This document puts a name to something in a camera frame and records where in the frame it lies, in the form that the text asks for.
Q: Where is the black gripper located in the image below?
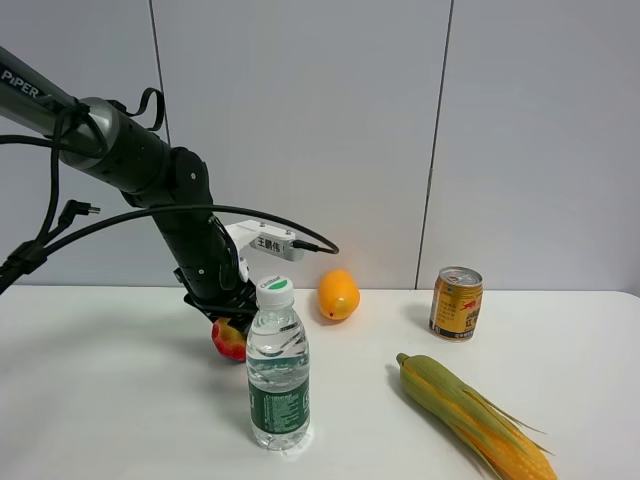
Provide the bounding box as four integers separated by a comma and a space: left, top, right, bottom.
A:
152, 210, 257, 331

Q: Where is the red yellow toy apple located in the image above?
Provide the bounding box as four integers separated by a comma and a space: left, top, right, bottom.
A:
211, 318, 246, 363

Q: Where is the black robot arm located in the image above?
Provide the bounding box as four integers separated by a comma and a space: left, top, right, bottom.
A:
1, 50, 257, 334

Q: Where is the clear plastic water bottle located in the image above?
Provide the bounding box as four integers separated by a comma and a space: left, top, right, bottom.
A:
246, 275, 310, 451

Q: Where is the orange toy mango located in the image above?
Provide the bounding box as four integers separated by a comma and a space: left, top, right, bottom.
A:
317, 269, 360, 321

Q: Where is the gold energy drink can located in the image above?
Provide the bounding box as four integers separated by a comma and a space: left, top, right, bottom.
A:
429, 266, 483, 341

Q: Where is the toy corn cob with husk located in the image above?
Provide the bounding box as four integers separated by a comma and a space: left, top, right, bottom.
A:
396, 353, 557, 480

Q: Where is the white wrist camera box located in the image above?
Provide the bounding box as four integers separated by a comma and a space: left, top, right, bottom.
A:
225, 220, 304, 283

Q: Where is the black camera cable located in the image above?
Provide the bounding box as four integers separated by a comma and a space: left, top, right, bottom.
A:
0, 87, 340, 296

